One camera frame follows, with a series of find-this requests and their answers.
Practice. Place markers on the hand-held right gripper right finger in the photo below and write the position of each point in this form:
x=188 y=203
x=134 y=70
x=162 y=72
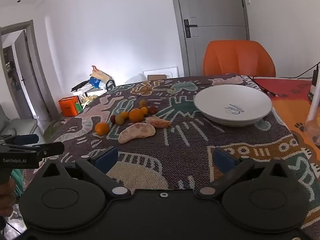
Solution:
x=222 y=160

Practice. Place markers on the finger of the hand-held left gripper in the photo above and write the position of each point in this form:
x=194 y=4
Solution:
x=52 y=148
x=26 y=139

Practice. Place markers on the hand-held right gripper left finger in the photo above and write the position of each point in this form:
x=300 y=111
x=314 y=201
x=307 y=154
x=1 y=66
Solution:
x=107 y=158

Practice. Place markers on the orange mandarin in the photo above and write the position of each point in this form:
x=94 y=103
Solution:
x=136 y=115
x=102 y=128

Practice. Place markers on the peeled pomelo segment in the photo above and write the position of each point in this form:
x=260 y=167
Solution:
x=136 y=132

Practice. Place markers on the red cherry tomato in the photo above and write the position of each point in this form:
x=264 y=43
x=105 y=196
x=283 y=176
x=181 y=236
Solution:
x=112 y=119
x=153 y=110

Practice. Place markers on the yellow cherry tomato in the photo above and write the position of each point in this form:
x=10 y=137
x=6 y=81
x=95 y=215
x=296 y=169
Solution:
x=125 y=115
x=119 y=120
x=144 y=111

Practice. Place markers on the white plate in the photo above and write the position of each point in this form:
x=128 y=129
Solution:
x=232 y=105

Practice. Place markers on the person's left hand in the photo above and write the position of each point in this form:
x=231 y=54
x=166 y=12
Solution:
x=6 y=192

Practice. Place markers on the grey sofa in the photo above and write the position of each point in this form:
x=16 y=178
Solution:
x=15 y=127

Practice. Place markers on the green cloth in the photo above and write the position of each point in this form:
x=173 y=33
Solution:
x=18 y=182

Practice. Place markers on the orange box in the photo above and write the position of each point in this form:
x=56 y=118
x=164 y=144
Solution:
x=67 y=106

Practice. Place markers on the dark patterned woven tablecloth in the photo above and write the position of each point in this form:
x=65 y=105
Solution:
x=175 y=160

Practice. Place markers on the peeled tangerine piece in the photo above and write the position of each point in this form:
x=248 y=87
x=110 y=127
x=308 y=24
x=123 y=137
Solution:
x=157 y=122

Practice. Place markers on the open grey door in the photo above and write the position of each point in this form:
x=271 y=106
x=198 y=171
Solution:
x=27 y=75

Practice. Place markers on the brown-green small fruit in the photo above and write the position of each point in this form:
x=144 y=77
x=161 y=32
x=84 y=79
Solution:
x=142 y=103

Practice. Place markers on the grey shelf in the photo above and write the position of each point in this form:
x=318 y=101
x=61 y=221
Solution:
x=10 y=75

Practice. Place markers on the black folded stand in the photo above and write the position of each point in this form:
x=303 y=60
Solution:
x=80 y=86

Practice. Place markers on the blue bag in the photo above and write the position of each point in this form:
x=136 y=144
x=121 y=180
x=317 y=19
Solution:
x=94 y=82

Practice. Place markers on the orange printed cloth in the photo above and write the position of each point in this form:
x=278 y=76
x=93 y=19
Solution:
x=287 y=107

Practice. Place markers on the clear plastic object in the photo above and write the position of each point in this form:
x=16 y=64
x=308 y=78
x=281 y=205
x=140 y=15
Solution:
x=312 y=132

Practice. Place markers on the cardboard box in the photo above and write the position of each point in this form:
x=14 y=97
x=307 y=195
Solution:
x=156 y=77

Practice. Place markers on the white framed board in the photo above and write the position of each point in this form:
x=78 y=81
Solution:
x=172 y=71

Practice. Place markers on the orange chair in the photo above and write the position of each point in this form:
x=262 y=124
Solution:
x=237 y=57

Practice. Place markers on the white pole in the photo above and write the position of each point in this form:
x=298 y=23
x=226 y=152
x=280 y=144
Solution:
x=314 y=105

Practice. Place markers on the black power adapter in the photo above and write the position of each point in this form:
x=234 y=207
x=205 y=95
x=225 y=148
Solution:
x=316 y=76

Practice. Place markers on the black chair frame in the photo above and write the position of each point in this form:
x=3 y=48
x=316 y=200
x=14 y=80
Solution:
x=110 y=82

